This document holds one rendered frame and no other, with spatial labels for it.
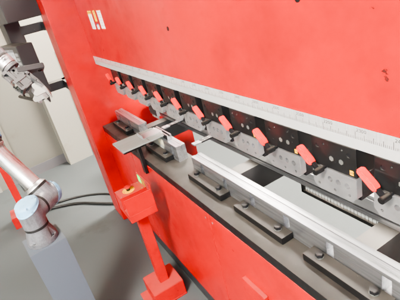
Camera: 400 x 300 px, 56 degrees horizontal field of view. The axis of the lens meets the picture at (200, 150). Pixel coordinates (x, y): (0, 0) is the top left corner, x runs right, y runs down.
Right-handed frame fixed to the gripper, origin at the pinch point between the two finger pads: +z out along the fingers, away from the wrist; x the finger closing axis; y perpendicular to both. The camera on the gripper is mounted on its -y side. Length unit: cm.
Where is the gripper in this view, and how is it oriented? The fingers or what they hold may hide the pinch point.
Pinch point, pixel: (50, 96)
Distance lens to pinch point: 179.4
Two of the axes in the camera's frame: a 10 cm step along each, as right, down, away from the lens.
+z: 7.2, 6.7, 1.8
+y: -5.5, 7.1, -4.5
